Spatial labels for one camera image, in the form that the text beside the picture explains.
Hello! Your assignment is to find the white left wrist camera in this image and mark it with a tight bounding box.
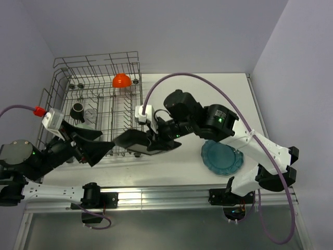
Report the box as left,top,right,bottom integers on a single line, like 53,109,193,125
33,106,65,140

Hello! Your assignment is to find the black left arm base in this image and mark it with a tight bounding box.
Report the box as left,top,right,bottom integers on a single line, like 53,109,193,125
80,191,119,225

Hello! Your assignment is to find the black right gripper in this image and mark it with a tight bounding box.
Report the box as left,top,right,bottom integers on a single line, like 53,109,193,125
146,114,195,151

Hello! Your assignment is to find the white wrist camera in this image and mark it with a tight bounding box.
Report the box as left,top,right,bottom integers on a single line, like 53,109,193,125
135,105,158,134
33,106,65,140

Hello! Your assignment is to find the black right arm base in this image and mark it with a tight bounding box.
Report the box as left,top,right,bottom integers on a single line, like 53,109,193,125
208,177,255,206

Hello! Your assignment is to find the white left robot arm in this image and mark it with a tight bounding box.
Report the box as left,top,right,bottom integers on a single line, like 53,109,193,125
1,121,115,208

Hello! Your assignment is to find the clear drinking glass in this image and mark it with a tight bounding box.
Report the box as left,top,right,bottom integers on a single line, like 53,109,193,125
84,108,97,123

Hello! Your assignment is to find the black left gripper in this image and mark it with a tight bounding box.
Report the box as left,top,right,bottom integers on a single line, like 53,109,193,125
28,119,116,181

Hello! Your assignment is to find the aluminium table front rail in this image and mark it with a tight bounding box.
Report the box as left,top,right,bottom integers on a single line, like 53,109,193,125
24,182,299,213

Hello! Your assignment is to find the brown mug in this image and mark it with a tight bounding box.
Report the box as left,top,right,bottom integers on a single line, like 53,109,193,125
70,103,85,123

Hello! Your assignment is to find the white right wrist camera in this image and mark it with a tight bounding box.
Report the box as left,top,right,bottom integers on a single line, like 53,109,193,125
135,105,158,134

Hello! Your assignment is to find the purple under-table cable loop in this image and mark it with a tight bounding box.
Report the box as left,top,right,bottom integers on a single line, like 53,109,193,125
76,204,112,230

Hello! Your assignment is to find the grey wire dish rack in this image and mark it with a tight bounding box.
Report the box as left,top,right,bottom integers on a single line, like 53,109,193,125
39,52,144,141

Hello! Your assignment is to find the orange bowl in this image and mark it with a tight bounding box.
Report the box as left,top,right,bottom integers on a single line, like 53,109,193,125
112,73,132,88

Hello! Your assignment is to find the teal round plate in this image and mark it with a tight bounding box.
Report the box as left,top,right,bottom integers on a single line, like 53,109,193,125
201,140,244,176

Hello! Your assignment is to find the light green cup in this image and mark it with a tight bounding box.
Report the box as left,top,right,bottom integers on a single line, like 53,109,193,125
75,123,95,130

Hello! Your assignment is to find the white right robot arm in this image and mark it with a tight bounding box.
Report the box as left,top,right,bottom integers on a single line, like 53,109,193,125
136,90,299,206

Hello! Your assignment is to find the black square floral plate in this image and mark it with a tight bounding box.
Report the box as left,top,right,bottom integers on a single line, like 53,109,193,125
113,129,167,156

